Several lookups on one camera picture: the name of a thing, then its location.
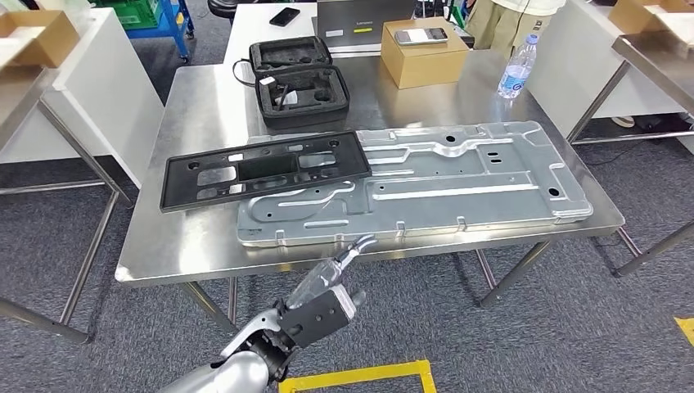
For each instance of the grey laptop computer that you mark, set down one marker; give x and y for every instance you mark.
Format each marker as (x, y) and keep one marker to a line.
(368, 16)

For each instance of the white slipper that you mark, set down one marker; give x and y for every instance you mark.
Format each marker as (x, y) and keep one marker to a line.
(625, 121)

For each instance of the black plastic car panel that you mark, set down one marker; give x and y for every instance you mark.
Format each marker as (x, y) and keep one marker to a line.
(179, 184)

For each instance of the steel leg table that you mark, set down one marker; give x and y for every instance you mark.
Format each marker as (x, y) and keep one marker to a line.
(21, 97)
(656, 59)

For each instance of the stamped sheet metal panel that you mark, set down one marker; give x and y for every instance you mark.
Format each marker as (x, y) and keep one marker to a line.
(461, 206)

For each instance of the clear plastic water bottle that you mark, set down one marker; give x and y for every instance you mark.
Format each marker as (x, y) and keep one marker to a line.
(515, 76)

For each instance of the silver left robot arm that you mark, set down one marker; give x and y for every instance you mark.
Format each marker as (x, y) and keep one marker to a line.
(238, 374)

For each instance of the grey flat device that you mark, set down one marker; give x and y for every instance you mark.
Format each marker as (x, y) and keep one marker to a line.
(420, 36)

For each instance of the small yellow label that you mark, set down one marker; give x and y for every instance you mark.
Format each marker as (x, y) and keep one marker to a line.
(363, 30)

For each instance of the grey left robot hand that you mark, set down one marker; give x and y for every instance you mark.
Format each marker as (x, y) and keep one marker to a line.
(320, 282)

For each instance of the black foam tool case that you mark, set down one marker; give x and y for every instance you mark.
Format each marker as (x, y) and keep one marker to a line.
(303, 116)

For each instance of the stainless steel workbench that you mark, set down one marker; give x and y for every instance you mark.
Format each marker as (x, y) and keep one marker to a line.
(190, 119)

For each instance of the black smartphone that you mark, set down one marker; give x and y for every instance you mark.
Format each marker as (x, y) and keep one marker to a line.
(284, 16)

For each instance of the brown cardboard box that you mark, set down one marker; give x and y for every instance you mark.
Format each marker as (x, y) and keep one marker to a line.
(54, 38)
(623, 13)
(423, 68)

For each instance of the blue steel shelf rack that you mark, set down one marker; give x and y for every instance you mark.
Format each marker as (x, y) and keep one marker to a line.
(176, 27)

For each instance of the black round stool base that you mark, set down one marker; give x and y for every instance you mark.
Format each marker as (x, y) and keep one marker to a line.
(222, 8)

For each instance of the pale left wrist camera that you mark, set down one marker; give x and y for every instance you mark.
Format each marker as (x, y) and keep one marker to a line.
(342, 304)

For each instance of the green plastic crate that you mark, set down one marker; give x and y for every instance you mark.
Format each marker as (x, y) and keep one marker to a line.
(135, 13)

